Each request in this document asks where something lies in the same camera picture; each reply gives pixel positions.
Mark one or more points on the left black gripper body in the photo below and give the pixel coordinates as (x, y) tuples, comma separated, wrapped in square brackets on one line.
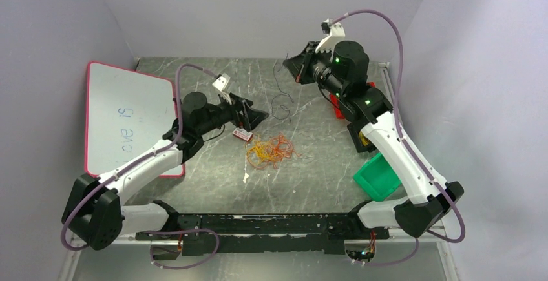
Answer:
[(238, 118)]

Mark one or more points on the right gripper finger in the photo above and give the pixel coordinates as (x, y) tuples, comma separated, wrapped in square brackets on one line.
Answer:
[(296, 72), (301, 60)]

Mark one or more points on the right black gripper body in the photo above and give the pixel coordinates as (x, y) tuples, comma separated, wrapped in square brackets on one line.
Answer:
[(307, 76)]

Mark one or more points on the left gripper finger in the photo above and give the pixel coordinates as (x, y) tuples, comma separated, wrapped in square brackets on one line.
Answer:
[(246, 105), (254, 118)]

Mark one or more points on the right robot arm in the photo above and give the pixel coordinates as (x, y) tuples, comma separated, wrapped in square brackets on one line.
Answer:
[(343, 73)]

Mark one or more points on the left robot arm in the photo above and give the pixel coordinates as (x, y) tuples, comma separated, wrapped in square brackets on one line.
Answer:
[(96, 209)]

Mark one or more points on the small red white box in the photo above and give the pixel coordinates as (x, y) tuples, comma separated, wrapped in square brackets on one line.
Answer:
[(242, 134)]

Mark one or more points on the red plastic bin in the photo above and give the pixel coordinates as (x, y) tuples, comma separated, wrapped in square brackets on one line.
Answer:
[(338, 108)]

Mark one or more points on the black plastic bin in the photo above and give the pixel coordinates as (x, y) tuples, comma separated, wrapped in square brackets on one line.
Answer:
[(361, 143)]

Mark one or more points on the white board pink rim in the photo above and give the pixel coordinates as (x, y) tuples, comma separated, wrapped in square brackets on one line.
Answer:
[(127, 112)]

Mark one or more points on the green plastic bin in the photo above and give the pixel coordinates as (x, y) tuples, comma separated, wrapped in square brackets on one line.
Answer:
[(377, 178)]

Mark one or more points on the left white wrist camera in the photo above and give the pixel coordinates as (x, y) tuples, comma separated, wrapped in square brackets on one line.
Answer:
[(221, 83)]

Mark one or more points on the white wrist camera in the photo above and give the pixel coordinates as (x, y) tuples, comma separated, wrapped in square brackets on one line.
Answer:
[(334, 34), (221, 83)]

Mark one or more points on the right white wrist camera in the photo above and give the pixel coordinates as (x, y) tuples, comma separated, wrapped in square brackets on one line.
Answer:
[(334, 34)]

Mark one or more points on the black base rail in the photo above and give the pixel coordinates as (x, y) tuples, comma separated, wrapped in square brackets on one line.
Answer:
[(258, 233)]

